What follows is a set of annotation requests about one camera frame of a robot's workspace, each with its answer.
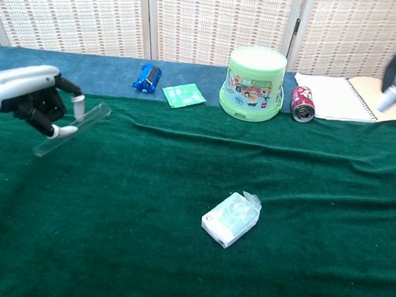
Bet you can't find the small white green bottle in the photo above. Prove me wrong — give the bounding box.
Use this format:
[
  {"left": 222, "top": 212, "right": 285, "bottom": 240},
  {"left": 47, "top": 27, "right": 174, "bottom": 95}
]
[{"left": 198, "top": 187, "right": 265, "bottom": 252}]

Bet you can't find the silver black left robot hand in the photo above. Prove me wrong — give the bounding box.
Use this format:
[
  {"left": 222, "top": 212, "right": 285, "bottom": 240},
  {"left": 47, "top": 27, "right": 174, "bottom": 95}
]
[{"left": 0, "top": 60, "right": 89, "bottom": 143}]

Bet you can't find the blue snack packet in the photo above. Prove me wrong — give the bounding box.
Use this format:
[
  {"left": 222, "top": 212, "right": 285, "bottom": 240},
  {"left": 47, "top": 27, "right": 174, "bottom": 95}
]
[{"left": 130, "top": 62, "right": 165, "bottom": 96}]

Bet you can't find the woven bamboo folding screen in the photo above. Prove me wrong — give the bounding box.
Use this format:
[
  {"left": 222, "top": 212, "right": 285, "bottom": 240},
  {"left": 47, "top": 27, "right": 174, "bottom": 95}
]
[{"left": 0, "top": 0, "right": 396, "bottom": 85}]

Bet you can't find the clear glass test tube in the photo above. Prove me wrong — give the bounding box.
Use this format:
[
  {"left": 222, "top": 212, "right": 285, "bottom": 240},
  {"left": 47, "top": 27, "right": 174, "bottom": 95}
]
[{"left": 32, "top": 95, "right": 112, "bottom": 164}]

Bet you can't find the upturned green plastic bucket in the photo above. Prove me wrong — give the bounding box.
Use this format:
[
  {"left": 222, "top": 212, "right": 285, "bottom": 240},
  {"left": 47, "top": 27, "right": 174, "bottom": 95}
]
[{"left": 217, "top": 44, "right": 289, "bottom": 126}]

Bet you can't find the open spiral notebook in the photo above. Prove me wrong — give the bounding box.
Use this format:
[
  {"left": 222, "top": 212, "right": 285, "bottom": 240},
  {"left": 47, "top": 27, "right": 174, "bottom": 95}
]
[{"left": 289, "top": 69, "right": 396, "bottom": 128}]

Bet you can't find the red soda can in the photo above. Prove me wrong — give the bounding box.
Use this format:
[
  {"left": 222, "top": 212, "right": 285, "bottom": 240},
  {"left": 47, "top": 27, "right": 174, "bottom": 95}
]
[{"left": 288, "top": 84, "right": 319, "bottom": 124}]

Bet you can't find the small white stopper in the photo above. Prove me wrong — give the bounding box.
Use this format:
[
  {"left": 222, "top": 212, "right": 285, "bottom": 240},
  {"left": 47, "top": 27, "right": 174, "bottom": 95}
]
[{"left": 376, "top": 85, "right": 396, "bottom": 115}]

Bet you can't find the green white sachet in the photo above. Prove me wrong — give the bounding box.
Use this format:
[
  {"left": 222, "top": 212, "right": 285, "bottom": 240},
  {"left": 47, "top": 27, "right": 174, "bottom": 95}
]
[{"left": 160, "top": 79, "right": 209, "bottom": 113}]

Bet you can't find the dark green velvet cloth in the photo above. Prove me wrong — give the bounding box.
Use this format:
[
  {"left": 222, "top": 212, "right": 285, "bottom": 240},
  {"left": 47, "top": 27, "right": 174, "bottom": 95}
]
[{"left": 0, "top": 83, "right": 396, "bottom": 297}]

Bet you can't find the blue table cover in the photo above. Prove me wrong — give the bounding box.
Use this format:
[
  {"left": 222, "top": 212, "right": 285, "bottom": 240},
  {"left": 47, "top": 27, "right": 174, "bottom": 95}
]
[{"left": 0, "top": 44, "right": 396, "bottom": 124}]

